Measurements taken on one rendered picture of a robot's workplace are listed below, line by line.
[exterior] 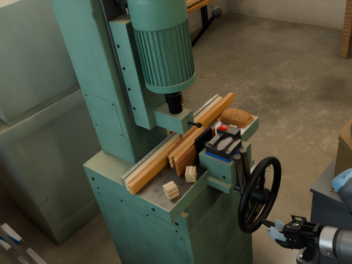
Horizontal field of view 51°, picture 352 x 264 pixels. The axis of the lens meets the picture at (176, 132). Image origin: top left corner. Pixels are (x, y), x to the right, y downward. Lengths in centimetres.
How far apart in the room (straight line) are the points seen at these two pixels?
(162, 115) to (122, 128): 19
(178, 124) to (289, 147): 161
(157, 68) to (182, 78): 9
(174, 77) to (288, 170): 161
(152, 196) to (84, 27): 61
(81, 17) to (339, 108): 243
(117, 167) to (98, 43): 56
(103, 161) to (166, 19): 77
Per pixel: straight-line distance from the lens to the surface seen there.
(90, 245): 243
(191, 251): 149
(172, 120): 135
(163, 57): 117
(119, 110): 142
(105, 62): 133
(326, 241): 124
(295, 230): 128
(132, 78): 133
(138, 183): 131
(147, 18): 112
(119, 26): 125
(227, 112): 157
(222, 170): 131
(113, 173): 158
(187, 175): 129
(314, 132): 300
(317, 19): 474
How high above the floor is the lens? 182
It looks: 36 degrees down
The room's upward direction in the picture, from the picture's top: 11 degrees counter-clockwise
